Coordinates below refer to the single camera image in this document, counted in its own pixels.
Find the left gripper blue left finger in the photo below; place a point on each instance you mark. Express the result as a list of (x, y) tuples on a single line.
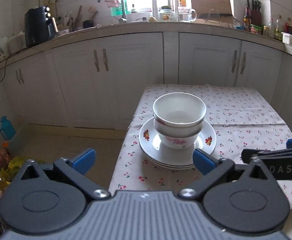
[(81, 163)]

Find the knife block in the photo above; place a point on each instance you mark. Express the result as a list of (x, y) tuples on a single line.
[(254, 12)]

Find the black air fryer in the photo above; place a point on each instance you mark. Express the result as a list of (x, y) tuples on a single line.
[(40, 26)]

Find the teal plastic jug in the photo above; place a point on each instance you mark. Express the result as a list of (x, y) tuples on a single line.
[(7, 130)]

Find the white plate fruit print top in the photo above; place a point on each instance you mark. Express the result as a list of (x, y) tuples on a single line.
[(160, 154)]

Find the glass pitcher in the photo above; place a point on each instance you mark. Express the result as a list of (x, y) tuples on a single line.
[(187, 14)]

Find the kitchen faucet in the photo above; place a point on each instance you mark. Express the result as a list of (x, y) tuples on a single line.
[(117, 4)]

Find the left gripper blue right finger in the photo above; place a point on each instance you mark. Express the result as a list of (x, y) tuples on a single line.
[(212, 168)]

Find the cherry print tablecloth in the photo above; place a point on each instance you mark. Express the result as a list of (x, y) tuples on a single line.
[(241, 118)]

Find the white bowl pink flowers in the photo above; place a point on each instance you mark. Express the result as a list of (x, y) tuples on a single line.
[(177, 132), (177, 143)]

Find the white kitchen cabinets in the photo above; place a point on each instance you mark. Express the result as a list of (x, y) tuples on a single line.
[(94, 78)]

